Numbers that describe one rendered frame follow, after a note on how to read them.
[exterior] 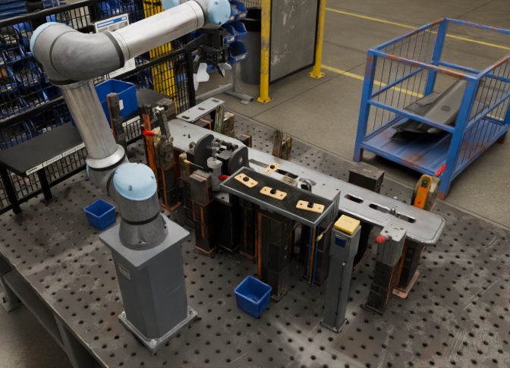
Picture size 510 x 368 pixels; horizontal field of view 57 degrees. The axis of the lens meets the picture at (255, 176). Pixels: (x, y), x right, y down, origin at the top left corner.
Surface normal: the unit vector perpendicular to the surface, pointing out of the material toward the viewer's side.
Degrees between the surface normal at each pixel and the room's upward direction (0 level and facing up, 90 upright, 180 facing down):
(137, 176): 7
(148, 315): 90
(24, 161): 0
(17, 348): 0
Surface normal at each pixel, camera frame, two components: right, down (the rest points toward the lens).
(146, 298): 0.04, 0.56
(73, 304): 0.00, -0.83
